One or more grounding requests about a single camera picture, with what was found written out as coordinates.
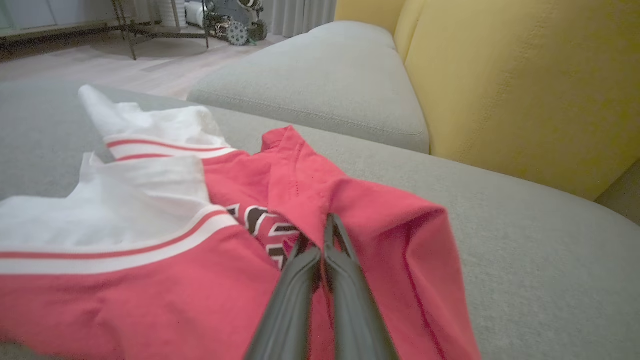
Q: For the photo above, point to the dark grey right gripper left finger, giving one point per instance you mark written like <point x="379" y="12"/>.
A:
<point x="292" y="310"/>

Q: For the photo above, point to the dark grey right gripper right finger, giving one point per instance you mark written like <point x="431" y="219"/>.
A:
<point x="352" y="310"/>

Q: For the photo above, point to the red white sports jersey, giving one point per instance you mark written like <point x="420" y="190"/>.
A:
<point x="150" y="300"/>

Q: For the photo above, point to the large grey sofa seat cushion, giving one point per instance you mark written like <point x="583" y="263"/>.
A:
<point x="525" y="250"/>

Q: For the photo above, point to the small grey sofa seat cushion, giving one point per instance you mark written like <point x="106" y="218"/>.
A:
<point x="310" y="80"/>

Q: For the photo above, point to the wide yellow sofa back cushion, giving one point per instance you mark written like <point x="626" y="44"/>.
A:
<point x="525" y="90"/>

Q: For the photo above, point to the grey sofa back cushion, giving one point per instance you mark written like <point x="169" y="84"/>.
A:
<point x="622" y="195"/>

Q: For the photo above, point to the grey pleated curtain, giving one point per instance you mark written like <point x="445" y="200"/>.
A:
<point x="300" y="15"/>

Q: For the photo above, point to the white grey background robot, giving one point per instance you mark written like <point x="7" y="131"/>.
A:
<point x="235" y="20"/>

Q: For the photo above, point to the narrow yellow sofa back cushion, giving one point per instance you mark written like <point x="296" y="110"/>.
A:
<point x="367" y="12"/>

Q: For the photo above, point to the pale blue low cabinet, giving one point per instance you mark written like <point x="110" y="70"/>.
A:
<point x="35" y="12"/>

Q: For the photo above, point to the dark metal frame table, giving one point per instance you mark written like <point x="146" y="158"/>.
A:
<point x="170" y="33"/>

